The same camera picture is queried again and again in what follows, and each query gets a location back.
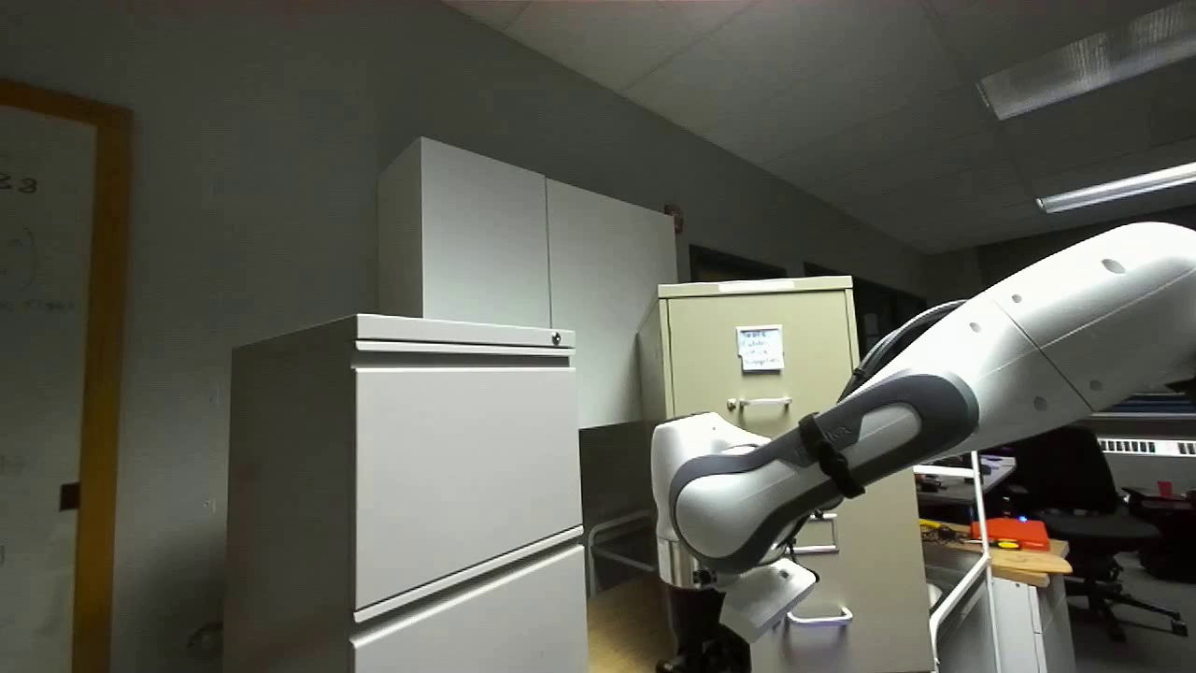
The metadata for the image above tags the beige open drawer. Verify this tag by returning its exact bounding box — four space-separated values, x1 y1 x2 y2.
747 445 938 673

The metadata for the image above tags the white cabinet drawer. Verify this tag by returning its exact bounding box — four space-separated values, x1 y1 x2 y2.
349 540 591 673
352 353 587 624

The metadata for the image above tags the beige drawer with paper note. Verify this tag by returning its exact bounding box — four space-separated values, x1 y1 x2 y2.
665 295 861 442

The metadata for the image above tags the beige metal filing cabinet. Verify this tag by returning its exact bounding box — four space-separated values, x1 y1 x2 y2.
637 275 938 673

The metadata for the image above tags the white paper note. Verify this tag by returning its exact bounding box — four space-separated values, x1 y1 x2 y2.
735 324 787 374

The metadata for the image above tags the white lateral filing cabinet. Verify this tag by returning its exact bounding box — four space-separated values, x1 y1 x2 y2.
221 313 591 673

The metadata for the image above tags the orange flat box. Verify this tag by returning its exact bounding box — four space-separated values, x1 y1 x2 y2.
970 516 1053 553

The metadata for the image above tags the wooden board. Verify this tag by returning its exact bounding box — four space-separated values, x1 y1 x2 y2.
919 520 1075 590

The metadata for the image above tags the dark window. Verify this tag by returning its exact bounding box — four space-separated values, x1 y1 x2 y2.
689 244 789 283

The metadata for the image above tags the black office chair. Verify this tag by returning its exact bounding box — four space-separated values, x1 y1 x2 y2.
1013 424 1189 644

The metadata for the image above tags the tall white storage cabinet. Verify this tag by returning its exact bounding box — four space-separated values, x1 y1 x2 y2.
377 136 679 431

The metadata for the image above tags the ceiling tube light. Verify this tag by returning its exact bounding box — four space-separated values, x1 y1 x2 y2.
1034 162 1196 215

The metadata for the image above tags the ceiling light panel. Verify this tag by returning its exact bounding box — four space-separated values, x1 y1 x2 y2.
975 0 1196 122

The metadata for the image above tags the white metal frame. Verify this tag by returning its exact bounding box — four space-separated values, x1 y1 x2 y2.
914 449 1008 673

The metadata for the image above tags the whiteboard with wooden frame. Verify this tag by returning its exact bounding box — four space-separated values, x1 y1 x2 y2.
0 79 134 673

